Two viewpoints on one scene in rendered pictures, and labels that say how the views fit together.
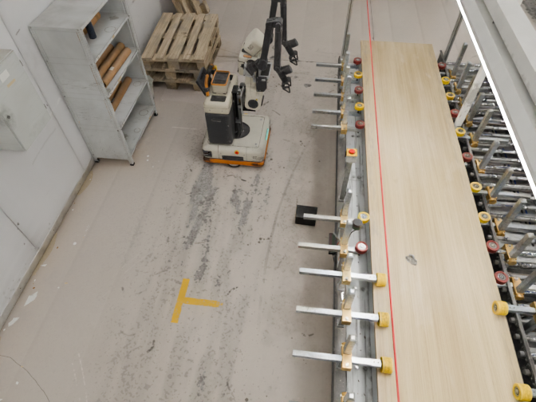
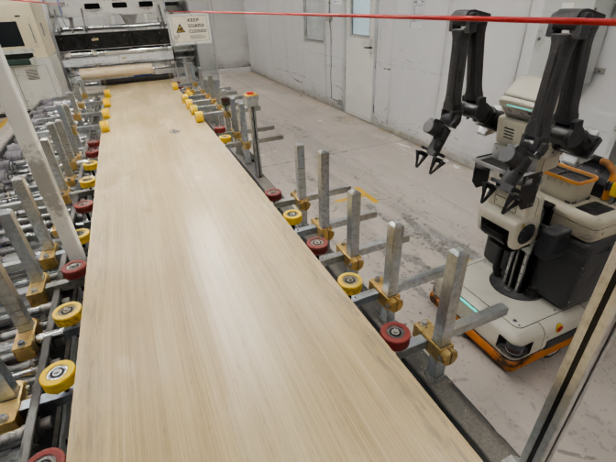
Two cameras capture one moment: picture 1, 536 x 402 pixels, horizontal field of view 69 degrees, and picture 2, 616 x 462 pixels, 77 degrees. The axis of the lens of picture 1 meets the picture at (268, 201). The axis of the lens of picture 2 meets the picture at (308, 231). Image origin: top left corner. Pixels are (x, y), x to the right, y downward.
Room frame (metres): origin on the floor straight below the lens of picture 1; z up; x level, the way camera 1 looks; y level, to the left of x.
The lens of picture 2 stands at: (4.12, -1.49, 1.68)
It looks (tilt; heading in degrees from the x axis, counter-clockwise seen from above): 31 degrees down; 150
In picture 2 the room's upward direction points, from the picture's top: 3 degrees counter-clockwise
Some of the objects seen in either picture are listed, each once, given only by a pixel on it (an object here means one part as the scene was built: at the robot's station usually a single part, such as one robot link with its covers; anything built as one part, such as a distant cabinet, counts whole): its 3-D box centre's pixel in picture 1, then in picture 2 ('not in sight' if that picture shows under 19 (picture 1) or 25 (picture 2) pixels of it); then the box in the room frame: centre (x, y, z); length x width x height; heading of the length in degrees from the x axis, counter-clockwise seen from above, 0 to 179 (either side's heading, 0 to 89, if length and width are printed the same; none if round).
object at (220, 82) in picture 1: (221, 82); (563, 181); (3.27, 0.44, 0.87); 0.23 x 0.15 x 0.11; 172
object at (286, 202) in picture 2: (336, 128); (311, 196); (2.62, -0.60, 0.83); 0.43 x 0.03 x 0.04; 82
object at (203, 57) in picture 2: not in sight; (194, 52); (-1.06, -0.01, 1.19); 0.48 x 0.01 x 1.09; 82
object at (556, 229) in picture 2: (251, 96); (522, 235); (3.30, 0.16, 0.68); 0.28 x 0.27 x 0.25; 172
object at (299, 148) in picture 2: (344, 120); (301, 191); (2.65, -0.68, 0.90); 0.04 x 0.04 x 0.48; 82
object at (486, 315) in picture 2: (336, 65); (449, 331); (3.62, -0.74, 0.82); 0.43 x 0.03 x 0.04; 82
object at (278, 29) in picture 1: (277, 45); (456, 71); (2.98, -0.10, 1.40); 0.11 x 0.06 x 0.43; 173
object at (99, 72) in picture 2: not in sight; (136, 69); (-1.24, -0.71, 1.05); 1.43 x 0.12 x 0.12; 82
